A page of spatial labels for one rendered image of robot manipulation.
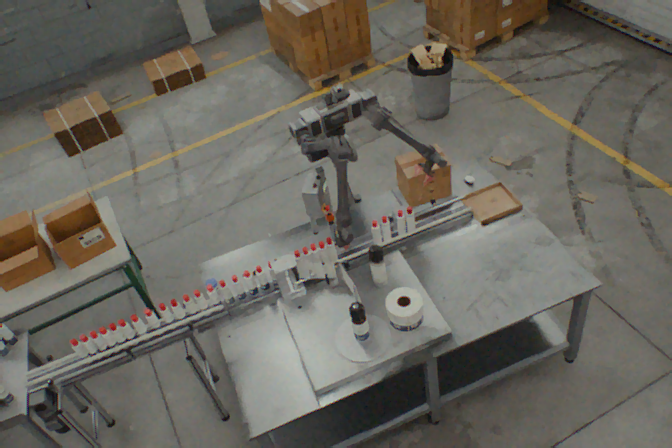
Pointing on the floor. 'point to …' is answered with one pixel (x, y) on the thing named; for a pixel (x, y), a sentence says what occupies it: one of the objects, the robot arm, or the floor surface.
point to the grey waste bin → (431, 95)
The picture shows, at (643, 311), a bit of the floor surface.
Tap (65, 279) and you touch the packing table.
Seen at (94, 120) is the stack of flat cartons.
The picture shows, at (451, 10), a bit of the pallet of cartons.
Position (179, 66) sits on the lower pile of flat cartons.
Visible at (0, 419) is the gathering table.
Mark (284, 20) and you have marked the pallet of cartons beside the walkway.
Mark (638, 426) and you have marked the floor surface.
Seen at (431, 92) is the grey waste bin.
